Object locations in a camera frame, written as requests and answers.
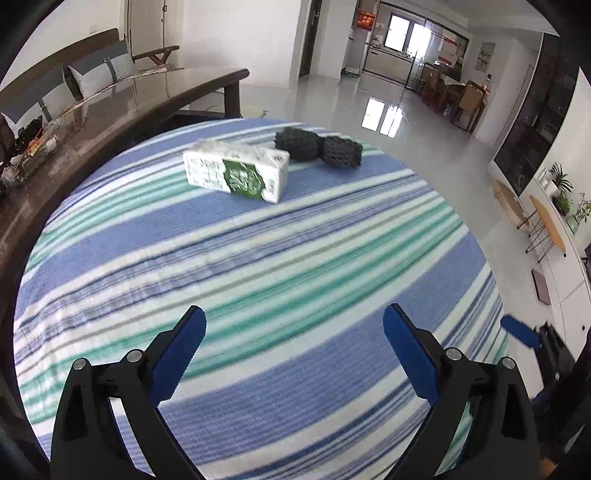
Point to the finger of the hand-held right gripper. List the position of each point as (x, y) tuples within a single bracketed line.
[(521, 332)]

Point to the oval wooden side table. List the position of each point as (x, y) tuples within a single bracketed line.
[(547, 226)]

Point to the striped tablecloth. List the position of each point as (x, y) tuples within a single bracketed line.
[(277, 258)]

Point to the patterned sofa throw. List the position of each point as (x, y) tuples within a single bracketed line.
[(157, 70)]

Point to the tall green houseplant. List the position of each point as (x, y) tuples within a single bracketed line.
[(559, 175)]

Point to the small green houseplant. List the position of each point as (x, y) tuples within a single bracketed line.
[(563, 203)]

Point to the wooden dining chair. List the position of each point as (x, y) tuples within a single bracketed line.
[(471, 99), (429, 81)]

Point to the clear snack tray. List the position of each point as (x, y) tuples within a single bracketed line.
[(34, 147)]

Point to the grey white cushion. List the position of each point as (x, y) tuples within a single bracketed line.
[(108, 69), (32, 99)]

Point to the round wooden stool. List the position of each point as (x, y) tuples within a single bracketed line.
[(508, 203)]

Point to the tall black cabinet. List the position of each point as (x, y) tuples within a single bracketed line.
[(540, 115)]

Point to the leafy green houseplant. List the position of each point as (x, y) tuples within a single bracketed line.
[(581, 217)]

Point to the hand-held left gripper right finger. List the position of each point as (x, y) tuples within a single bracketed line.
[(411, 355)]

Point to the brown book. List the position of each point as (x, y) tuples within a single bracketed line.
[(541, 286)]

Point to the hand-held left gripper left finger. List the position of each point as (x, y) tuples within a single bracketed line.
[(180, 355)]

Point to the framed wall picture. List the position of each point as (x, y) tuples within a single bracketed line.
[(485, 56)]

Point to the green white milk carton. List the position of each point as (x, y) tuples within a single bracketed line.
[(231, 173)]

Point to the dark wooden door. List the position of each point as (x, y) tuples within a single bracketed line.
[(310, 37)]

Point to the red wall hanging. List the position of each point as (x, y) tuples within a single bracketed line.
[(367, 21)]

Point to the dark glass-top coffee table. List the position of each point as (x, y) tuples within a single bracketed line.
[(138, 97)]

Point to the brown sofa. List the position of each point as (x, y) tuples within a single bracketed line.
[(69, 46)]

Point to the wooden dining table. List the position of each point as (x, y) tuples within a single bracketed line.
[(452, 87)]

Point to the black foam net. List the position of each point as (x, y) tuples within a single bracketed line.
[(298, 144), (341, 152)]

